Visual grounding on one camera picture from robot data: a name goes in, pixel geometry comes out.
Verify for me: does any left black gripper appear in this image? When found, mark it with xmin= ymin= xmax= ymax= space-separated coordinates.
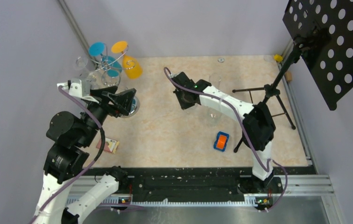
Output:
xmin=79 ymin=84 xmax=137 ymax=146

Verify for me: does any clear flute wine glass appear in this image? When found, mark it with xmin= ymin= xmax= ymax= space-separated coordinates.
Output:
xmin=209 ymin=73 xmax=222 ymax=93

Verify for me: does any clear ribbed short glass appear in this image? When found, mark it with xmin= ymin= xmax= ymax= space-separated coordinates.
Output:
xmin=184 ymin=104 xmax=198 ymax=114

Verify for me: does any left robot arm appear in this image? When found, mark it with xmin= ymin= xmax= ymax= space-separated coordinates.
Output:
xmin=30 ymin=86 xmax=136 ymax=224

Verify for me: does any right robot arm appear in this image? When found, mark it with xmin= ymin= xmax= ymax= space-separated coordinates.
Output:
xmin=165 ymin=70 xmax=276 ymax=192

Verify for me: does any blue wine glass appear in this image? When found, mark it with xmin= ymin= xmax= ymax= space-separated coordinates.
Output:
xmin=89 ymin=42 xmax=122 ymax=77

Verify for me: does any yellow wine glass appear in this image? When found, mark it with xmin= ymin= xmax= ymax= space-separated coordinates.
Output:
xmin=111 ymin=41 xmax=143 ymax=79

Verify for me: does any chrome wine glass rack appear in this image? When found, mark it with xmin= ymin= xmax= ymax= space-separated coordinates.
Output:
xmin=91 ymin=48 xmax=137 ymax=117

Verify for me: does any clear wine glass on rack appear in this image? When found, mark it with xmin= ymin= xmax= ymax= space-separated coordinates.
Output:
xmin=73 ymin=56 xmax=88 ymax=70

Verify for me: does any pink card box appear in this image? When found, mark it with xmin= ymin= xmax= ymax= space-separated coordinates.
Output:
xmin=103 ymin=138 xmax=120 ymax=154

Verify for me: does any metal washer on table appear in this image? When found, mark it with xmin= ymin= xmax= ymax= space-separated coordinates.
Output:
xmin=218 ymin=57 xmax=225 ymax=63

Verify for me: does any blue orange toy car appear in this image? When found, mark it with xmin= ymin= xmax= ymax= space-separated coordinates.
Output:
xmin=213 ymin=132 xmax=229 ymax=152

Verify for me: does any yellow corner clip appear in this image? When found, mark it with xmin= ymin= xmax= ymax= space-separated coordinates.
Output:
xmin=273 ymin=54 xmax=283 ymax=63

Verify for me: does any black perforated music stand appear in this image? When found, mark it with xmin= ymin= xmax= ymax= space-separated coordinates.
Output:
xmin=232 ymin=0 xmax=353 ymax=154

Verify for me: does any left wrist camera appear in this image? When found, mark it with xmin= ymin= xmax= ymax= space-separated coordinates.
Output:
xmin=56 ymin=78 xmax=99 ymax=104

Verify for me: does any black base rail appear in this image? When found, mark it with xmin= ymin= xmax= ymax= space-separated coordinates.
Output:
xmin=80 ymin=166 xmax=316 ymax=205

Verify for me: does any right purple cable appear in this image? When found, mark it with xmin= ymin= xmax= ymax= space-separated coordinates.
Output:
xmin=163 ymin=66 xmax=289 ymax=211

